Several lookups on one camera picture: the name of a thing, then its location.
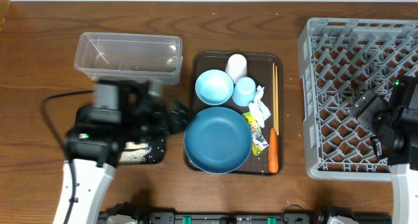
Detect pile of white rice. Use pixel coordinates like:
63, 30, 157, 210
119, 142, 152, 165

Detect dark blue large bowl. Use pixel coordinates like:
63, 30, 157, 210
184, 106, 252, 174

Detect light blue small bowl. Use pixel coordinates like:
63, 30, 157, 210
195, 69, 234, 106

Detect light blue plastic cup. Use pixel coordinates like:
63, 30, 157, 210
232, 76, 256, 106

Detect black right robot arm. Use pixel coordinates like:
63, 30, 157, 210
349, 76, 417, 224

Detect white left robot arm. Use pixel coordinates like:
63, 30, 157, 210
42, 80, 195, 223

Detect grey dishwasher rack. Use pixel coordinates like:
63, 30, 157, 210
297, 18, 417, 182

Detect black plastic tray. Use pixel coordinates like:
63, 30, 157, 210
65, 104, 169, 167

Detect clear plastic container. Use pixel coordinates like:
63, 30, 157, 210
74, 32, 183, 85

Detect pink plastic cup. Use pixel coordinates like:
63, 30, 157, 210
225, 54, 247, 84

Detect crumpled white tissue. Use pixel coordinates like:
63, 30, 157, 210
248, 85, 271, 128

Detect brown serving tray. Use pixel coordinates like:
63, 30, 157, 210
189, 51, 284, 176

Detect green foil snack wrapper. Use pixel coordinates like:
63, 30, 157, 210
242, 112, 268, 156

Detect left wooden chopstick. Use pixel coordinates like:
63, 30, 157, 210
272, 63, 278, 135

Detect wooden chopstick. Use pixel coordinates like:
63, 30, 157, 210
274, 65, 280, 136
272, 63, 278, 135

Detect orange carrot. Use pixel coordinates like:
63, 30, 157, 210
268, 127, 279, 174

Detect right wooden chopstick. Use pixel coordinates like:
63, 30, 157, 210
274, 65, 280, 136

